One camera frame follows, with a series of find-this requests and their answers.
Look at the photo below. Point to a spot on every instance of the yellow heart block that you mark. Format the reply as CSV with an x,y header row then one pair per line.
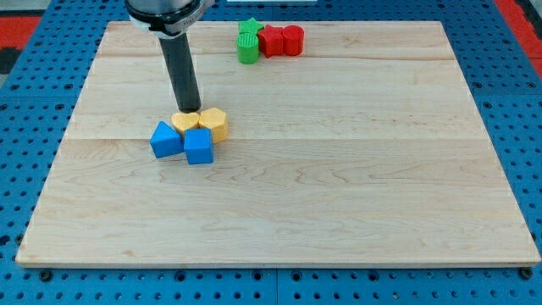
x,y
185,121

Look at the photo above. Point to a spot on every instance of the red star block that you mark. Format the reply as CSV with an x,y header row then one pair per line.
x,y
271,41

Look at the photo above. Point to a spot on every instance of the blue cube block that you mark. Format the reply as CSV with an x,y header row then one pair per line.
x,y
198,146

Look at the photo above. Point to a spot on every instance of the red cylinder block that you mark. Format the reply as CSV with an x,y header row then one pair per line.
x,y
293,40

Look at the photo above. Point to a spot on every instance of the green star block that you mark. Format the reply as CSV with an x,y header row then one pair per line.
x,y
250,26

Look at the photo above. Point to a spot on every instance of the green cylinder block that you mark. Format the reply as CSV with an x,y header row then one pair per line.
x,y
247,48

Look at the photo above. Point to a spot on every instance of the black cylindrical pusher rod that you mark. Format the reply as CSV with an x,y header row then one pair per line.
x,y
177,56

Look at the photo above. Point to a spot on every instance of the light wooden board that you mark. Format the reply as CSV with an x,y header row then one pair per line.
x,y
366,151

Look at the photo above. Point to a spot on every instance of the blue triangle block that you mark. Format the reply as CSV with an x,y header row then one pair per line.
x,y
166,141

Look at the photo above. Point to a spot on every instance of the yellow hexagon block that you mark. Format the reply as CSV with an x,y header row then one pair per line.
x,y
216,120

